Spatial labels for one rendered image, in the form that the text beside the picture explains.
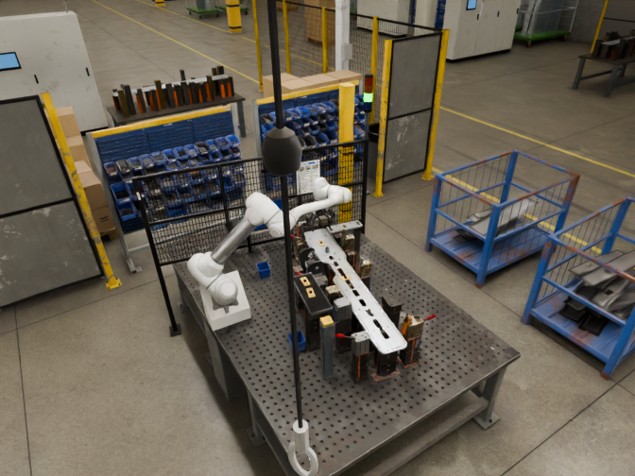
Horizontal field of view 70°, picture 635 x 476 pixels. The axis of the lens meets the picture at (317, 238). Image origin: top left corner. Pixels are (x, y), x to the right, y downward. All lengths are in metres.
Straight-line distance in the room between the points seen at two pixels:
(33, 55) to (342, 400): 7.77
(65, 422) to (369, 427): 2.36
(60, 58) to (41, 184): 4.87
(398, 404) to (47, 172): 3.42
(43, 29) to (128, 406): 6.69
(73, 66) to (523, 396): 8.27
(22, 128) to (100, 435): 2.47
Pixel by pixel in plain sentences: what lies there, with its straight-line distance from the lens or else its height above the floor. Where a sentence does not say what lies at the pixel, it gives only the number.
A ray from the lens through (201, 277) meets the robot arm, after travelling 3.06.
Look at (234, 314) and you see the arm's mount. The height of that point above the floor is 0.78.
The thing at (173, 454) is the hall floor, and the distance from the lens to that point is 3.64.
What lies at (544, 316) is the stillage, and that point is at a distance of 4.45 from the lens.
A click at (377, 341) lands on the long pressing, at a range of 2.75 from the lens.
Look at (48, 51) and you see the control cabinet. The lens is 9.20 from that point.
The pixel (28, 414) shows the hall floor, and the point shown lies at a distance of 4.31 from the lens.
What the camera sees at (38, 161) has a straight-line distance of 4.52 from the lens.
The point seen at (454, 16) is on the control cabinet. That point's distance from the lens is 13.67.
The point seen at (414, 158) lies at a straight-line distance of 6.55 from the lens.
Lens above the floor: 2.99
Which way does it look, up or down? 34 degrees down
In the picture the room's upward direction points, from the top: 1 degrees counter-clockwise
